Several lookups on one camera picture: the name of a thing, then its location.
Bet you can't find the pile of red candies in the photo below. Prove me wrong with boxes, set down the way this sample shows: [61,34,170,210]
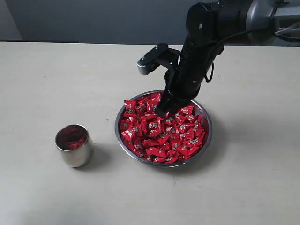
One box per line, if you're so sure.
[120,93,208,164]

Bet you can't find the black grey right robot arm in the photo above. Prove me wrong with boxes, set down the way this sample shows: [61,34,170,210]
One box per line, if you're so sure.
[155,0,300,116]

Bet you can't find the stainless steel cup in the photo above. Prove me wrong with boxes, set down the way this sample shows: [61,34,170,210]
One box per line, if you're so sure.
[54,124,94,168]

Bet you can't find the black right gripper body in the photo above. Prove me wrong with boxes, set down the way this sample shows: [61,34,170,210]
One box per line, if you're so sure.
[160,37,224,110]

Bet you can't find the stainless steel bowl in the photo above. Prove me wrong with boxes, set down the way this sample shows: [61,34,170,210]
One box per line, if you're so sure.
[114,90,213,168]

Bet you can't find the red candies inside cup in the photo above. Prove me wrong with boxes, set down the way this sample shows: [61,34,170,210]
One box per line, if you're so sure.
[56,126,88,150]

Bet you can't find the black camera cable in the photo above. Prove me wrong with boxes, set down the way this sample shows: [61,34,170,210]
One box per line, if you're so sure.
[203,25,277,83]

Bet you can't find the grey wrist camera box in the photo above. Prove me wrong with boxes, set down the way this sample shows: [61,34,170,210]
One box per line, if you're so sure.
[137,43,180,75]

